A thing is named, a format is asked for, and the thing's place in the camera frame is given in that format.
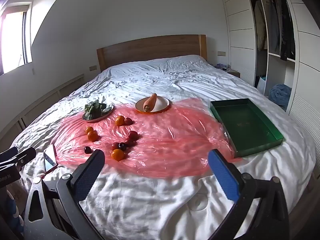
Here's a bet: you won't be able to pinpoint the person's left hand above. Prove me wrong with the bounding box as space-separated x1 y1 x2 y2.
6 190 25 234

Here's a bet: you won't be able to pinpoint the low white cabinet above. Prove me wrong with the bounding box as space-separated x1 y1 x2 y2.
0 74 85 140

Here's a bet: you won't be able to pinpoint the white bag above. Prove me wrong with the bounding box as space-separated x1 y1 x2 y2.
257 76 269 95

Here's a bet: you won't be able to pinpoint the smartphone red case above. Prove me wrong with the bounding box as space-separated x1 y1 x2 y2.
43 144 58 173

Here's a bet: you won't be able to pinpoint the white plate orange rim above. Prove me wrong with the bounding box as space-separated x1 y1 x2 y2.
135 96 170 115

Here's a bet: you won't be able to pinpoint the wooden headboard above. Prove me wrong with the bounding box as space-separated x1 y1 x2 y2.
97 34 207 73

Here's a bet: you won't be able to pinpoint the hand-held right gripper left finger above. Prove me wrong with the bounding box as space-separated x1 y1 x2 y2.
24 149 105 240

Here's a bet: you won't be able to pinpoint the leafy green vegetable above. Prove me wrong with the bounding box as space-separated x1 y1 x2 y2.
84 100 113 119

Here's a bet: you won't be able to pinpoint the green tray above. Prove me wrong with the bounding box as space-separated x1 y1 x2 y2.
210 98 284 158

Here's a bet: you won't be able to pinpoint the shallow plate dark rim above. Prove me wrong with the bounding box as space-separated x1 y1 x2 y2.
82 104 115 122

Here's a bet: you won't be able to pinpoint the blue blanket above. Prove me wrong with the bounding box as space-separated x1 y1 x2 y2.
270 84 292 107

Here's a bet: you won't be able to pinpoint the window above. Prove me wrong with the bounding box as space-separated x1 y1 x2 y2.
0 4 33 74

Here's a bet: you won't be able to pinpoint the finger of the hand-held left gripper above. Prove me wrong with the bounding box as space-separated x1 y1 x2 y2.
0 147 37 172
0 147 18 161

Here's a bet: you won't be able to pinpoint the light hanging coat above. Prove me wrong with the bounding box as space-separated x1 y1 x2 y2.
254 0 267 51

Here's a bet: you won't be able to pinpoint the carrot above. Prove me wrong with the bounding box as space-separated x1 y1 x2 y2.
143 93 157 112

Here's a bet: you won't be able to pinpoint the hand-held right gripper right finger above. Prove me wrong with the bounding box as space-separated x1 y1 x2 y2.
207 149 290 240

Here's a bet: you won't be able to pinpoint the pink plastic sheet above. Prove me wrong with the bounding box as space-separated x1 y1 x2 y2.
54 97 242 179

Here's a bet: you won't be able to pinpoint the dark hanging clothes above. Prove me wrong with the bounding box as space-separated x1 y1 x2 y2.
270 0 296 61

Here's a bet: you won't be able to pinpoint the white wardrobe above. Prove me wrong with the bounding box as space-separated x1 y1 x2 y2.
220 0 320 135

